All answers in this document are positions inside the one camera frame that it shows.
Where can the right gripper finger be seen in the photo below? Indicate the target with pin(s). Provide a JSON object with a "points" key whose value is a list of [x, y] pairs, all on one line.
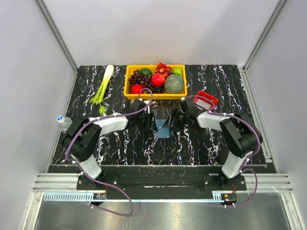
{"points": [[168, 122], [175, 126]]}

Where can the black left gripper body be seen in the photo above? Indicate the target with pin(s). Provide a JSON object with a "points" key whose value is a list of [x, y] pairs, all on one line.
{"points": [[142, 123]]}

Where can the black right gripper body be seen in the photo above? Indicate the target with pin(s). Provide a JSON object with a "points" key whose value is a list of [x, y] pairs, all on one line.
{"points": [[180, 118]]}

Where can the blue leather card holder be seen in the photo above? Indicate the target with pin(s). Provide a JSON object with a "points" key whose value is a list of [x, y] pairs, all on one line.
{"points": [[163, 130]]}

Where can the red plastic card tray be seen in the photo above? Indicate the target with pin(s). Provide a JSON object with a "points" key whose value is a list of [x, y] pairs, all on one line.
{"points": [[206, 97]]}

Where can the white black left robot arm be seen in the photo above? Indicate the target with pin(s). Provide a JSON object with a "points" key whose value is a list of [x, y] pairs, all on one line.
{"points": [[82, 136]]}

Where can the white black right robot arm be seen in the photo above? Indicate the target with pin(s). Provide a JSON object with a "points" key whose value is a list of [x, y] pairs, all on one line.
{"points": [[240, 133]]}

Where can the yellow plastic fruit bin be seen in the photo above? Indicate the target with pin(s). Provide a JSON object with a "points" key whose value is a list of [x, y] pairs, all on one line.
{"points": [[165, 95]]}

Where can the green netted melon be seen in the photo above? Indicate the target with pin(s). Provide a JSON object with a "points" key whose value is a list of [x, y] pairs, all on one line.
{"points": [[174, 84]]}

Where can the dark blueberry cluster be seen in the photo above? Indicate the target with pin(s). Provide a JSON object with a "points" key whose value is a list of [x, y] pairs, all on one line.
{"points": [[158, 90]]}

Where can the red tomato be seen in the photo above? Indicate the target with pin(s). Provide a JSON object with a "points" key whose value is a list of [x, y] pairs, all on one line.
{"points": [[136, 88]]}

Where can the red pomegranate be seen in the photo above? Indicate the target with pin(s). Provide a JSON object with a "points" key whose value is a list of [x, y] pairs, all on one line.
{"points": [[158, 80]]}

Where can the dark purple grape bunch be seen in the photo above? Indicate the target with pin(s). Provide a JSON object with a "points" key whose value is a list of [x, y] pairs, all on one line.
{"points": [[138, 78]]}

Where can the dark green avocado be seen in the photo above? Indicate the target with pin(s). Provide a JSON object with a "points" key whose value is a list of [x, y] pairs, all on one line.
{"points": [[146, 71]]}

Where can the green white celery stalk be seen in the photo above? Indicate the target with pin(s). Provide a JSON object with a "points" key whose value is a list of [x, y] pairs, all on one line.
{"points": [[98, 98]]}

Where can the red lychee cluster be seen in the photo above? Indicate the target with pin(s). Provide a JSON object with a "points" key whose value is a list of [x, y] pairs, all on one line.
{"points": [[162, 68]]}

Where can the clear plastic water bottle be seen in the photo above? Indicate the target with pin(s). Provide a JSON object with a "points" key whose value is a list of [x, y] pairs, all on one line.
{"points": [[63, 123]]}

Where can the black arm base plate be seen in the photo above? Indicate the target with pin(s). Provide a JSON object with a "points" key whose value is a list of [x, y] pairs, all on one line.
{"points": [[202, 182]]}

